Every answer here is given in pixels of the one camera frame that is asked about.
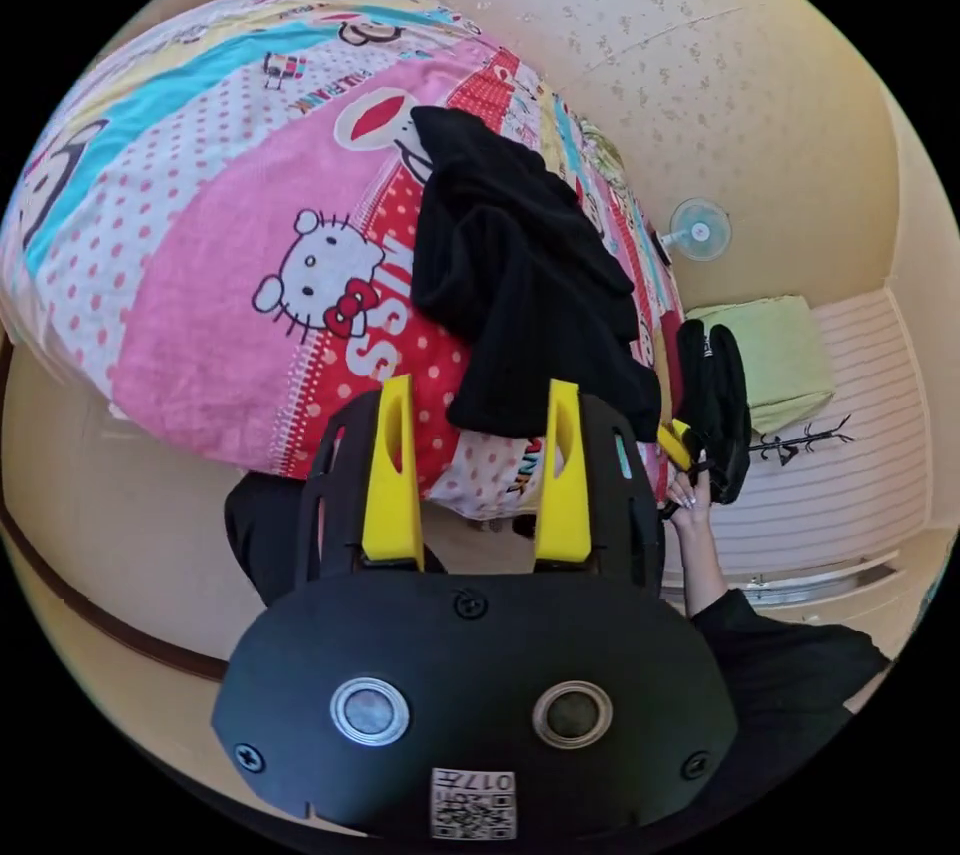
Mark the white standing fan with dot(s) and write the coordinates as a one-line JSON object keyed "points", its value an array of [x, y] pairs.
{"points": [[700, 229]]}

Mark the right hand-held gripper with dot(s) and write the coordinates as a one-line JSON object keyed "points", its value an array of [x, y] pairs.
{"points": [[724, 405]]}

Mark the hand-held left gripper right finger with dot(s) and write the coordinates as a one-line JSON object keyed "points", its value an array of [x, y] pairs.
{"points": [[562, 495]]}

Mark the person's body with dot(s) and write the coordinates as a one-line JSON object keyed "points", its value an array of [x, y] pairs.
{"points": [[787, 682]]}

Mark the bed with cartoon printed sheet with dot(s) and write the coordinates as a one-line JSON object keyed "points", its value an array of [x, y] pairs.
{"points": [[210, 232]]}

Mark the black long sleeve shirt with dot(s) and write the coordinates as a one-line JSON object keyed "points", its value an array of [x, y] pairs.
{"points": [[517, 270]]}

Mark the person's right forearm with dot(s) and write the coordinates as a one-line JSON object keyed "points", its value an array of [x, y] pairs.
{"points": [[705, 562]]}

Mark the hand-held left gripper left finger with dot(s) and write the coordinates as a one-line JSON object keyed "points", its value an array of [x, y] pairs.
{"points": [[388, 480]]}

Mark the person's right hand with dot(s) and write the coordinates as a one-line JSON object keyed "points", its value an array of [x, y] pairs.
{"points": [[690, 495]]}

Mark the green cloth covered cupboard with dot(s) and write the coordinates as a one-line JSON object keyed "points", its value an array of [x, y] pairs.
{"points": [[780, 360]]}

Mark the black coat rack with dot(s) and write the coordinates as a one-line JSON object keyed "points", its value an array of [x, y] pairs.
{"points": [[802, 441]]}

